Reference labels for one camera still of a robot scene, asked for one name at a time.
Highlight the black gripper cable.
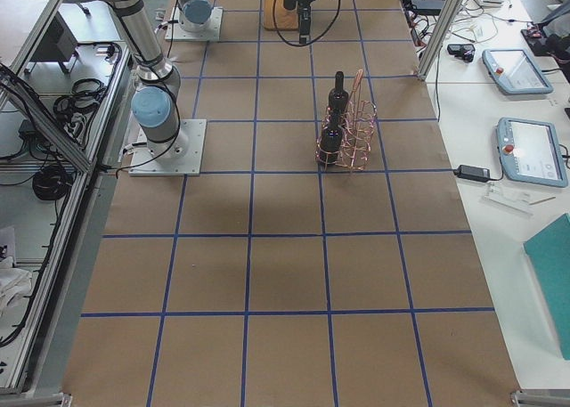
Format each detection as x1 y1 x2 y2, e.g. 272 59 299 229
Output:
272 0 344 48

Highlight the teach pendant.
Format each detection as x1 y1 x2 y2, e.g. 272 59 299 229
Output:
482 49 553 95
496 118 568 188

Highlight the wooden tray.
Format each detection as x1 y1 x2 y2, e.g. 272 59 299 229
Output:
262 0 298 31

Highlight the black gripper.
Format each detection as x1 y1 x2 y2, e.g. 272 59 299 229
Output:
297 0 315 45

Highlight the black power adapter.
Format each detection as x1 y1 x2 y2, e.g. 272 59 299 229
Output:
453 165 491 183

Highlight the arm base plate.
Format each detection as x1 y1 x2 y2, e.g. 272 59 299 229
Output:
165 7 224 42
128 119 207 176

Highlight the teach pendant near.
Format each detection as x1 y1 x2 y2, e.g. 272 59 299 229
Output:
496 118 568 188

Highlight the copper wire bottle basket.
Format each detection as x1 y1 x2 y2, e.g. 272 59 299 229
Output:
315 69 377 172

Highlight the teach pendant far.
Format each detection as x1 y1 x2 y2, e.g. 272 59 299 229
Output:
482 49 553 95

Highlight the aluminium frame post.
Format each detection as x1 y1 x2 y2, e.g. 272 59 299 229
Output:
417 0 462 81

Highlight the dark wine bottle end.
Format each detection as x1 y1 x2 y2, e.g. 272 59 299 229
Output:
319 110 343 166

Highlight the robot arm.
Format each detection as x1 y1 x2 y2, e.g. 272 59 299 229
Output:
98 0 180 86
166 0 316 47

